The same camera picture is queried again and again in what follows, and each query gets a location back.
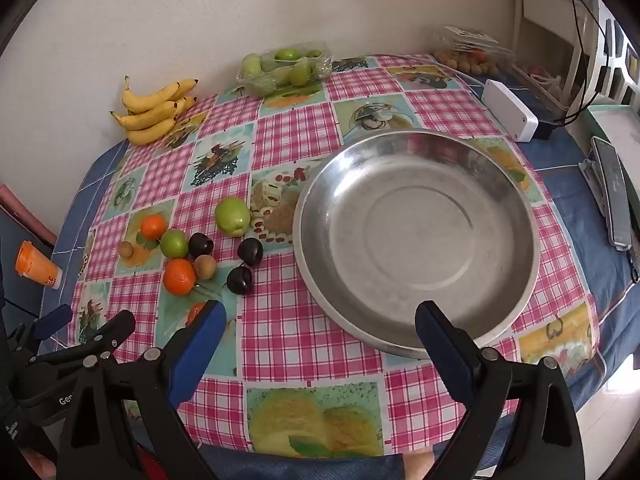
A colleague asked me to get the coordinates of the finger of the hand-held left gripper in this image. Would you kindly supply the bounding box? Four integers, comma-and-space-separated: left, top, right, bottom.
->
30, 310, 137, 366
7, 304, 73, 356

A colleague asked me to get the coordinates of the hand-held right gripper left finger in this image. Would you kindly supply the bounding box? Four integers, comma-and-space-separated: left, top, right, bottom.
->
56, 300, 228, 480

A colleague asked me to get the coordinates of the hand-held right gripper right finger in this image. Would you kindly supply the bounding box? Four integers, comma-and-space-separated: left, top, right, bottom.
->
415, 301, 586, 480

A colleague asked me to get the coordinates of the dark purple plum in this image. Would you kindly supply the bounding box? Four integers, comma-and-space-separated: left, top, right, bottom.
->
226, 266, 254, 292
188, 232, 215, 259
237, 237, 264, 265

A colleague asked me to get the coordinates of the small green jujube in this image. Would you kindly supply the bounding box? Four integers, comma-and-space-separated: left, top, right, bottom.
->
160, 230, 189, 258

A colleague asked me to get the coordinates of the round metal bowl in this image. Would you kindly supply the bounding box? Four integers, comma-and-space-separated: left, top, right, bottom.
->
292, 129, 542, 360

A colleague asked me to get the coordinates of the large green jujube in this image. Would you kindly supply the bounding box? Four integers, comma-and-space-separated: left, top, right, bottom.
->
215, 197, 251, 237

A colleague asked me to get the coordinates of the orange white tube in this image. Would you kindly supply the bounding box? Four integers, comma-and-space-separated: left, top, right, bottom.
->
15, 241, 63, 290

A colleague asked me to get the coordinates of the person's bare leg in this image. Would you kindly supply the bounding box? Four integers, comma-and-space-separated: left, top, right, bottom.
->
404, 452, 453, 480

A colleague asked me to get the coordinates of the yellow banana bunch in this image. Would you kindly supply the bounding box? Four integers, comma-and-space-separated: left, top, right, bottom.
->
110, 76, 200, 147

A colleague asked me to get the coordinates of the white phone stand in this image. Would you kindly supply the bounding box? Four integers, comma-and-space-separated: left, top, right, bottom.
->
578, 159, 613, 216

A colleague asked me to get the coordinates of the dark smartphone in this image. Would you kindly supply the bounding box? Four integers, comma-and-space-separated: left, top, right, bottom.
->
590, 136, 635, 251

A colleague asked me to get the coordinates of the pink checked tablecloth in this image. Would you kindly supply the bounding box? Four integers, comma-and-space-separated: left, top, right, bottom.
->
67, 54, 601, 461

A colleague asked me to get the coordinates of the white plastic box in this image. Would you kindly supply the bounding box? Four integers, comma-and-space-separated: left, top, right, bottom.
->
481, 79, 539, 143

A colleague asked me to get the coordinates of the white mesh bag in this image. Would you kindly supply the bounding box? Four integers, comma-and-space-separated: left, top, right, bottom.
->
530, 72, 566, 106

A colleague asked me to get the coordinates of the clear pack of green jujubes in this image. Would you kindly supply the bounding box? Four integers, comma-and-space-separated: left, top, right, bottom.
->
236, 41, 335, 98

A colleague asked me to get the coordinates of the clear box of longans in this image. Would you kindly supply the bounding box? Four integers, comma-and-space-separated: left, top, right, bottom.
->
431, 25, 516, 77

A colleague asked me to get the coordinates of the pale green box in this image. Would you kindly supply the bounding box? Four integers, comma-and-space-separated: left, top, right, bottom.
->
575, 104, 640, 201

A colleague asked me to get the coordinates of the white shelf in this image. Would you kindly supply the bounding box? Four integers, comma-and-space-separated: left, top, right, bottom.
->
512, 0, 601, 111

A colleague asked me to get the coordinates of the white slatted chair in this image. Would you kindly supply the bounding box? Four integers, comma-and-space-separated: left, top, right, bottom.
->
575, 0, 640, 111

